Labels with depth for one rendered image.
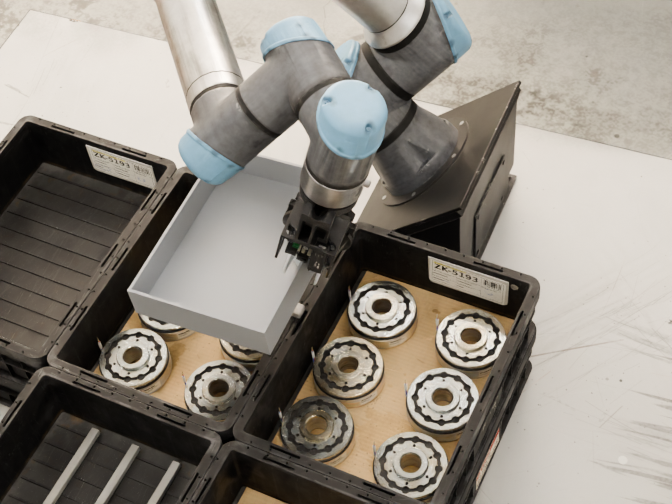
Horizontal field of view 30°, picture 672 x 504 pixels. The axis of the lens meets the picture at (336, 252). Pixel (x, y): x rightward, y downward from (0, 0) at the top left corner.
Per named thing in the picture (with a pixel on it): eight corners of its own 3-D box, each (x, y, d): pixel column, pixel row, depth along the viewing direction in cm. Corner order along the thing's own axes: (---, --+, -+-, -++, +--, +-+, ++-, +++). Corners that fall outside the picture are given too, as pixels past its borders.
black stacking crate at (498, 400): (359, 266, 197) (354, 221, 188) (538, 326, 188) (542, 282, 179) (241, 476, 177) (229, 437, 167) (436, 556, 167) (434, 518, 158)
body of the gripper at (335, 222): (271, 259, 155) (285, 205, 144) (294, 206, 159) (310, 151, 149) (328, 282, 154) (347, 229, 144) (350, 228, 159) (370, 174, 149)
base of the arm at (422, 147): (407, 145, 216) (368, 107, 212) (470, 115, 205) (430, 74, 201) (378, 208, 207) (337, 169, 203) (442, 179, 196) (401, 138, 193)
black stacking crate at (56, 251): (43, 161, 216) (25, 115, 207) (192, 211, 207) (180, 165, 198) (-96, 339, 196) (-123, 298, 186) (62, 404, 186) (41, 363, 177)
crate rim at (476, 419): (354, 228, 190) (353, 218, 188) (543, 289, 180) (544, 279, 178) (229, 444, 169) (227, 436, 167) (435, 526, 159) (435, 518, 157)
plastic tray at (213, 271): (226, 167, 181) (219, 144, 177) (352, 201, 175) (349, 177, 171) (136, 312, 167) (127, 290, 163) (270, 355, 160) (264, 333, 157)
